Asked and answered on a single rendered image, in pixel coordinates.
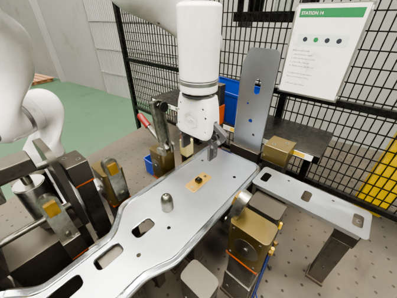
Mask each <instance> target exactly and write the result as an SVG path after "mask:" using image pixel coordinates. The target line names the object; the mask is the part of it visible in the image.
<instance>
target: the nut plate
mask: <svg viewBox="0 0 397 298"><path fill-rule="evenodd" d="M204 175H206V177H203V176H204ZM198 177H199V178H200V180H197V179H198ZM210 179H211V176H209V175H208V174H206V173H204V172H202V173H200V174H199V175H198V176H197V177H195V178H194V179H193V180H192V181H190V182H189V183H187V184H186V188H187V189H189V190H191V191H192V192H195V191H197V190H198V189H199V188H201V187H202V185H204V184H205V183H206V182H208V181H209V180H210ZM191 186H193V188H191Z"/></svg>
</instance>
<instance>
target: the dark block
mask: <svg viewBox="0 0 397 298"><path fill-rule="evenodd" d="M57 159H58V161H59V163H60V165H61V167H62V169H63V171H64V173H65V175H66V176H67V178H68V180H69V182H70V183H71V185H72V187H73V189H74V191H75V193H76V195H77V197H78V199H79V201H80V203H81V205H82V207H83V209H84V211H85V213H86V215H87V217H88V218H89V221H90V223H91V224H92V227H93V229H94V230H95V233H96V235H97V237H98V239H101V238H102V237H104V236H105V235H106V234H108V233H109V232H110V230H111V227H112V224H111V222H110V219H109V217H108V214H107V212H106V209H105V207H104V205H103V202H102V200H101V198H100V195H99V192H98V191H97V188H96V185H95V183H94V181H93V180H94V179H95V178H94V175H93V173H92V170H91V168H90V166H89V163H88V160H87V159H85V158H84V157H83V156H82V155H81V154H80V153H79V152H78V151H77V150H74V151H72V152H69V153H67V154H64V155H62V156H59V157H57Z"/></svg>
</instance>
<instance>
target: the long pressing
mask: <svg viewBox="0 0 397 298"><path fill-rule="evenodd" d="M208 148H209V145H208V146H206V147H205V148H203V149H202V150H200V151H199V152H197V153H196V154H195V155H193V156H191V157H190V158H188V159H187V160H186V161H184V162H182V163H181V164H179V165H178V166H177V167H175V168H173V169H172V170H170V171H169V172H168V173H166V174H164V175H163V176H161V177H160V178H159V179H157V180H156V181H154V182H152V183H151V184H149V185H148V186H147V187H145V188H143V189H142V190H140V191H139V192H138V193H136V194H134V195H133V196H131V197H130V198H129V199H127V200H126V201H124V202H123V203H121V205H120V206H119V207H118V209H117V211H116V215H115V218H114V221H113V224H112V227H111V230H110V232H109V233H108V235H107V236H106V237H105V238H104V239H102V240H101V241H100V242H99V243H97V244H96V245H95V246H93V247H92V248H91V249H89V250H88V251H86V252H85V253H84V254H83V255H81V256H80V257H79V258H77V259H76V260H74V261H73V262H72V263H71V264H69V265H68V266H67V267H65V268H64V269H62V270H61V271H60V272H58V273H57V274H56V275H55V276H53V277H52V278H51V279H49V280H47V281H46V282H44V283H42V284H39V285H37V286H32V287H20V288H11V289H5V290H1V291H0V298H48V297H50V296H51V295H52V294H53V293H55V292H56V291H57V290H58V289H59V288H61V287H62V286H63V285H65V284H66V283H67V282H68V281H70V280H71V279H72V278H73V277H75V276H79V277H80V278H81V280H82V281H83V285H82V287H81V288H80V289H79V290H78V291H77V292H75V293H74V294H73V295H72V296H70V297H69V298H131V297H132V296H133V295H134V294H135V293H136V292H137V290H138V289H139V288H140V287H141V286H142V285H143V284H145V283H146V282H147V281H148V280H150V279H152V278H154V277H156V276H158V275H160V274H162V273H164V272H166V271H168V270H170V269H172V268H174V267H176V266H177V265H179V263H180V262H182V260H183V259H185V257H186V256H187V255H188V254H189V253H190V252H191V250H192V249H193V248H194V247H195V246H196V245H197V244H198V243H199V242H200V241H201V239H202V238H203V237H204V236H205V235H206V234H207V233H208V232H209V230H211V228H212V227H213V226H214V225H215V224H216V223H217V221H218V220H219V219H220V218H221V217H222V216H223V215H224V214H225V213H226V212H227V210H228V209H229V208H230V207H231V206H232V204H231V202H232V200H233V198H234V196H235V195H236V194H237V193H238V192H239V191H240V190H241V191H242V190H243V189H247V188H248V187H249V186H250V185H251V184H252V183H253V179H254V178H255V177H256V176H257V175H258V174H259V173H260V172H261V168H260V167H259V166H258V165H257V164H256V163H254V162H252V161H249V160H247V159H245V158H243V157H240V156H238V155H236V154H233V153H231V152H229V151H227V150H224V149H222V148H220V147H218V148H217V156H216V158H214V159H212V160H211V161H207V149H208ZM201 160H204V161H201ZM202 172H204V173H206V174H208V175H209V176H211V179H210V180H209V181H208V182H206V183H205V184H204V185H202V187H201V188H199V189H198V190H197V191H195V192H192V191H191V190H189V189H187V188H186V184H187V183H189V182H190V181H192V180H193V179H194V178H195V177H197V176H198V175H199V174H200V173H202ZM233 176H235V177H236V178H233ZM164 193H169V194H170V195H171V196H172V198H173V204H174V209H173V210H172V211H171V212H168V213H165V212H163V211H162V210H161V202H160V199H161V196H162V195H163V194H164ZM147 219H149V220H151V221H152V222H153V223H154V226H153V227H152V228H151V229H150V230H149V231H148V232H146V233H145V234H144V235H143V236H141V237H140V238H137V237H136V236H135V235H134V234H133V233H132V231H133V230H134V229H135V228H136V227H137V226H139V225H140V224H141V223H143V222H144V221H145V220H147ZM168 226H170V227H171V229H167V227H168ZM116 244H119V245H120V246H121V247H122V249H123V252H122V253H121V254H120V255H119V256H118V257H116V258H115V259H114V260H113V261H112V262H111V263H110V264H108V265H107V266H106V267H105V268H104V269H102V270H98V269H97V267H96V266H95V261H96V259H97V258H99V257H100V256H101V255H102V254H104V253H105V252H106V251H107V250H108V249H110V248H111V247H113V246H114V245H116ZM138 253H141V256H140V257H136V255H137V254H138Z"/></svg>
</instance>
